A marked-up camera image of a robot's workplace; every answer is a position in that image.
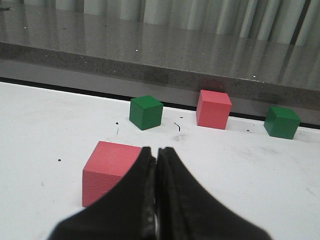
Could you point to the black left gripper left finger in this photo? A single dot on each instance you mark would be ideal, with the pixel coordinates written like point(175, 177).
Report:
point(126, 212)

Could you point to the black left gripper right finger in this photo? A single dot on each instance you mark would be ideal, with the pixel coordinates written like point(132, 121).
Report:
point(186, 211)

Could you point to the near pink cube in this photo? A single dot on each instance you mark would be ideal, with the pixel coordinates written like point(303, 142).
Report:
point(106, 166)

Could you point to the pink cube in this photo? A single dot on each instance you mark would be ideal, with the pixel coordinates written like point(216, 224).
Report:
point(213, 109)
point(106, 166)

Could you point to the left green cube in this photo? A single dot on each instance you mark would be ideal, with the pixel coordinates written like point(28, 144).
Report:
point(145, 112)

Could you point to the green cube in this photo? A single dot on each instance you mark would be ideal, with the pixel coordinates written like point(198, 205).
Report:
point(281, 122)
point(145, 112)

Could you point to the far pink cube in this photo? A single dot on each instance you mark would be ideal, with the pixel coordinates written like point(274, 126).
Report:
point(213, 109)

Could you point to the right green cube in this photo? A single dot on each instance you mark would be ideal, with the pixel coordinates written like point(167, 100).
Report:
point(281, 122)

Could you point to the grey stone counter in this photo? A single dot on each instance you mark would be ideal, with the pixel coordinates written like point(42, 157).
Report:
point(88, 53)

